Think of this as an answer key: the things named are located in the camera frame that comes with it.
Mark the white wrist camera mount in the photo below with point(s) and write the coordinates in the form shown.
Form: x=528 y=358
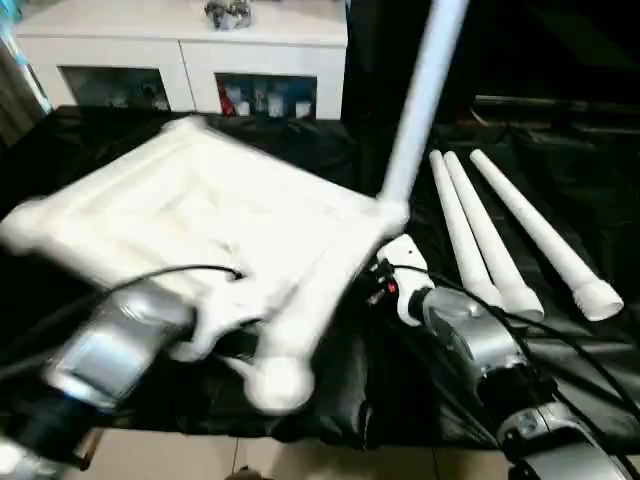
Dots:
x=407 y=270
x=215 y=330

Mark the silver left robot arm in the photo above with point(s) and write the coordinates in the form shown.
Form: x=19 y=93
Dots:
x=115 y=340

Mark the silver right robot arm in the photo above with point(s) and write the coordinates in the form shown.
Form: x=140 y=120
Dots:
x=480 y=335

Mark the white plastic table leg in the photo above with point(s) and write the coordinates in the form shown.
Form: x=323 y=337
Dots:
x=535 y=220
x=425 y=100
x=457 y=225
x=480 y=225

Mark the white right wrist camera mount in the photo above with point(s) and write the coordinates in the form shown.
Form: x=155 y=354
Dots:
x=407 y=270

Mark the white plastic table top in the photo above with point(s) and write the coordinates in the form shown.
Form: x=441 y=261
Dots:
x=200 y=210

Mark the dark robot foot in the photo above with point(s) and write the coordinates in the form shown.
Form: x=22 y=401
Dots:
x=247 y=474

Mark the grey curtain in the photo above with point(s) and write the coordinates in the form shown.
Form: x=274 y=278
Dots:
x=12 y=95

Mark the black glossy mat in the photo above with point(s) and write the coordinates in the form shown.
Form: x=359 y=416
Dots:
x=400 y=390

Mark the white cabinet with glass doors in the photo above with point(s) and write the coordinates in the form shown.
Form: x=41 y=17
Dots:
x=150 y=50

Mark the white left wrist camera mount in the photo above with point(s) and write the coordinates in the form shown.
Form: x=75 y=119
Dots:
x=215 y=330

